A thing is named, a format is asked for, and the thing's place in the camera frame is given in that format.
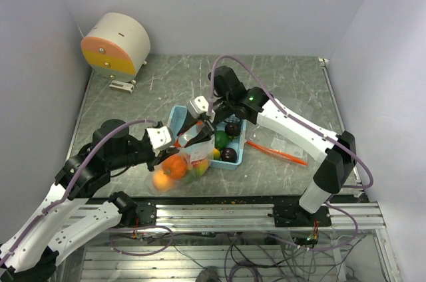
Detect round drawer cabinet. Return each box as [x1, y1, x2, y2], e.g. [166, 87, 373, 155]
[81, 12, 151, 82]

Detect yellow green mango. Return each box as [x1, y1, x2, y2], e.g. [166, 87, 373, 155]
[213, 148, 221, 160]

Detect clear orange zip bag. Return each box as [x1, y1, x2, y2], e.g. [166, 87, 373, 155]
[145, 122, 215, 194]

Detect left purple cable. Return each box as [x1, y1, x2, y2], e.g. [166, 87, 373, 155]
[0, 118, 157, 268]

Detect white bracket on table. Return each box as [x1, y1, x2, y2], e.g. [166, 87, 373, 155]
[109, 80, 135, 94]

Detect cherry cluster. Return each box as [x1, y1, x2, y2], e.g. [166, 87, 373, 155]
[191, 158, 209, 171]

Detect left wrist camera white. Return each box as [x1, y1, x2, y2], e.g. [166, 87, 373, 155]
[146, 126, 175, 155]

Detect light blue plastic basket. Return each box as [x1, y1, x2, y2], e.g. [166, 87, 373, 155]
[168, 106, 247, 170]

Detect green lime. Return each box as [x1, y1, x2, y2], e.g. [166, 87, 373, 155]
[214, 130, 230, 150]

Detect orange green mango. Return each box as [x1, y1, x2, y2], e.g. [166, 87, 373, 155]
[180, 165, 209, 184]

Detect aluminium rail frame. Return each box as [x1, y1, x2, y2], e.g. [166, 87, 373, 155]
[43, 195, 397, 282]

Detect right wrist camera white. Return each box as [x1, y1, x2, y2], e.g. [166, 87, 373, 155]
[186, 96, 215, 120]

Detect loose wires under table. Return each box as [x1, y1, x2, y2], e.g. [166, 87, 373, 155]
[109, 221, 367, 282]

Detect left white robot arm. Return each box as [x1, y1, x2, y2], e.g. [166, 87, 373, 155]
[1, 119, 176, 281]

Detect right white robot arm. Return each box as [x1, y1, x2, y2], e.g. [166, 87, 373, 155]
[177, 66, 356, 226]

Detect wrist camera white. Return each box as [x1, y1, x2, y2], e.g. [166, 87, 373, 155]
[146, 126, 175, 155]
[186, 96, 215, 120]

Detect pink yellow peach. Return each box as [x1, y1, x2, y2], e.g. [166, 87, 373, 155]
[152, 170, 176, 192]

